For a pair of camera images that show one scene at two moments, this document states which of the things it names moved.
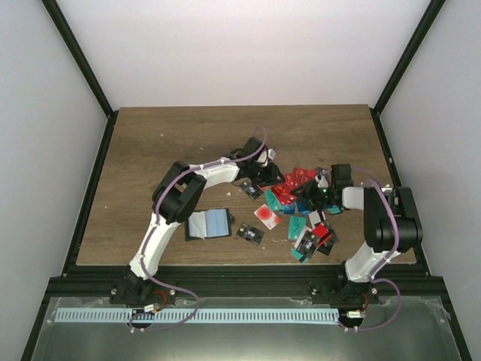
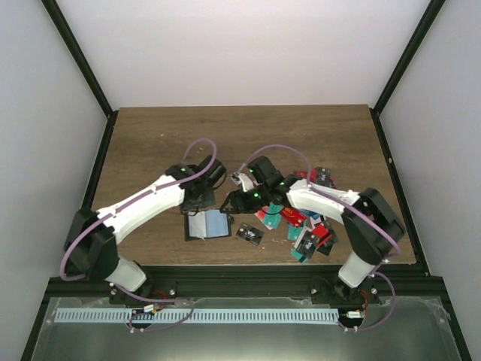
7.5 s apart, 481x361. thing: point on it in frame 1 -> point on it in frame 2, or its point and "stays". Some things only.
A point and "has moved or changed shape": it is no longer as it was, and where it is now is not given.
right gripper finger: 302,190 -> 234,210
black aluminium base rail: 248,281 stays
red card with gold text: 282,192 has moved or changed shape
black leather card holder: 208,223 stays
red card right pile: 322,231 stays
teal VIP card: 297,225 stays
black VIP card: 249,233 stays
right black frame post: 431,13 stays
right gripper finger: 317,206 -> 228,211
